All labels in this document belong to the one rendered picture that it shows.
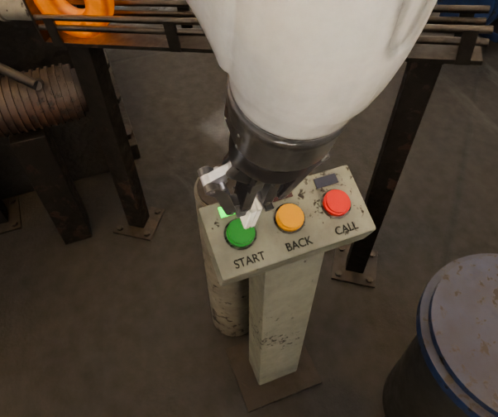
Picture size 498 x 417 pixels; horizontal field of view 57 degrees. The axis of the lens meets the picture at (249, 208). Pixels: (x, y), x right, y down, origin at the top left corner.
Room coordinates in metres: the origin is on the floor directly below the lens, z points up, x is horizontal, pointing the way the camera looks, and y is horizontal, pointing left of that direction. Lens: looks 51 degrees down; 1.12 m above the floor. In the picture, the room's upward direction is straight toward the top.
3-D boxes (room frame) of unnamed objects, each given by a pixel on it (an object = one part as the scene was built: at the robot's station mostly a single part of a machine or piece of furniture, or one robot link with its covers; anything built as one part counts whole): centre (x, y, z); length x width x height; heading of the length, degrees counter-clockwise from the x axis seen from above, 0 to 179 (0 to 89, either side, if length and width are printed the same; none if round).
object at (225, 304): (0.53, 0.04, 0.26); 0.12 x 0.12 x 0.52
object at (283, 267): (0.40, -0.06, 0.31); 0.24 x 0.16 x 0.62; 111
